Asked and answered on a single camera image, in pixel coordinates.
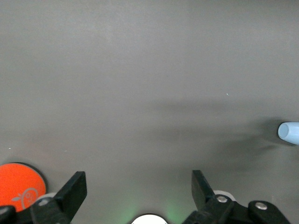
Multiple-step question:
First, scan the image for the orange cylindrical container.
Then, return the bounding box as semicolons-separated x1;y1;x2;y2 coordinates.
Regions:
0;162;48;212

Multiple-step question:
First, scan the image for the light blue plastic cup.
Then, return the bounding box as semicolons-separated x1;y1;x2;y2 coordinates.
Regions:
277;121;299;146

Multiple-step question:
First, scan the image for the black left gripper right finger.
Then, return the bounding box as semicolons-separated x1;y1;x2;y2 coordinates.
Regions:
182;169;292;224

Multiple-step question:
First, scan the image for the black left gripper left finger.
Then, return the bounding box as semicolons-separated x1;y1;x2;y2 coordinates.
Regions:
0;171;88;224

